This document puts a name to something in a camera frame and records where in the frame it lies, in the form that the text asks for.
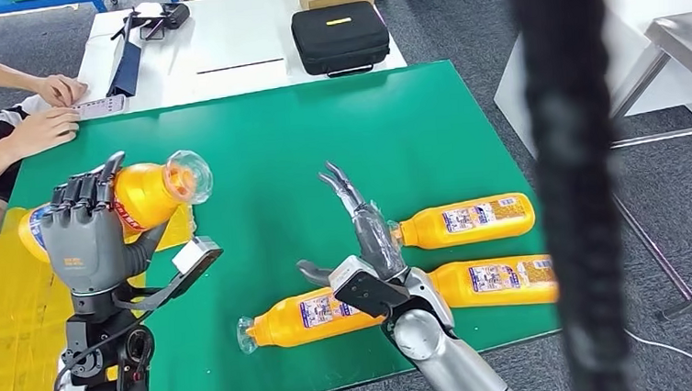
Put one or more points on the thin black strip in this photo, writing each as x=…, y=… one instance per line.
x=239, y=66

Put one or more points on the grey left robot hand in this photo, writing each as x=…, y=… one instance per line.
x=84, y=243

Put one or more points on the yellow tape sheet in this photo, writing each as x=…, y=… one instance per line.
x=8, y=339

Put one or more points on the blue metal rack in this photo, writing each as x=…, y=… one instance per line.
x=34, y=4

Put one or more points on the person's left hand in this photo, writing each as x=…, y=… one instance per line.
x=61, y=91

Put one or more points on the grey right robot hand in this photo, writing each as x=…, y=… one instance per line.
x=376, y=234

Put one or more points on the black headset device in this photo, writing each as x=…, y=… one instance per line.
x=175, y=16

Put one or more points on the black carrying case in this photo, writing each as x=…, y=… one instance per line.
x=341, y=39

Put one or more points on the steel table frame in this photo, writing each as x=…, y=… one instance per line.
x=689, y=42

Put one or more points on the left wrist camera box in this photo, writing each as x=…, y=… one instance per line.
x=195, y=256

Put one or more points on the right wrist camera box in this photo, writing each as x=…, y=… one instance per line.
x=365, y=290

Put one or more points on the green table mat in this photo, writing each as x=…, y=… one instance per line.
x=294, y=149

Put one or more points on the dark blue folder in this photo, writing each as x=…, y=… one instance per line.
x=126, y=72

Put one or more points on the person's right hand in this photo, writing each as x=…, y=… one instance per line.
x=43, y=130

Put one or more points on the orange detergent bottle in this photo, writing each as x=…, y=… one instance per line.
x=475, y=218
x=498, y=281
x=294, y=322
x=145, y=196

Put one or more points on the smartphone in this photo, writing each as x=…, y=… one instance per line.
x=99, y=107

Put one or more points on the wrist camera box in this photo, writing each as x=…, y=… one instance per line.
x=365, y=290
x=195, y=256

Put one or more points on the white table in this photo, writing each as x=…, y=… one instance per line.
x=231, y=37

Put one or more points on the person's left forearm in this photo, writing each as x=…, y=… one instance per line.
x=5, y=70

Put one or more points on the blurred black pole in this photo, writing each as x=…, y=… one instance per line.
x=570, y=172

